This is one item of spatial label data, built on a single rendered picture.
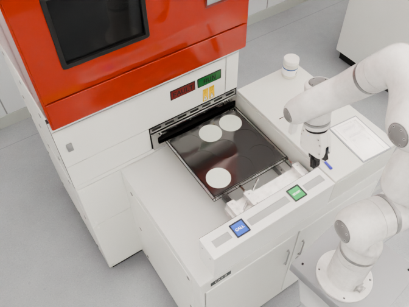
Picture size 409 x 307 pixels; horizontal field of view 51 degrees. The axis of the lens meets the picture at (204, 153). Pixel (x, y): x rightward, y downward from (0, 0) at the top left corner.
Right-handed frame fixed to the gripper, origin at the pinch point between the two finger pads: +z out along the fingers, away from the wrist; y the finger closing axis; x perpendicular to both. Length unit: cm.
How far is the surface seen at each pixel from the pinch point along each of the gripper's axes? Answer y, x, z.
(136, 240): -76, -53, 77
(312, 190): -1.3, 0.8, 15.6
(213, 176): -31.2, -23.2, 15.4
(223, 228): -6.7, -35.8, 14.5
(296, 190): -4.1, -4.4, 14.6
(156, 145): -61, -33, 12
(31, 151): -191, -78, 73
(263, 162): -25.7, -2.4, 16.6
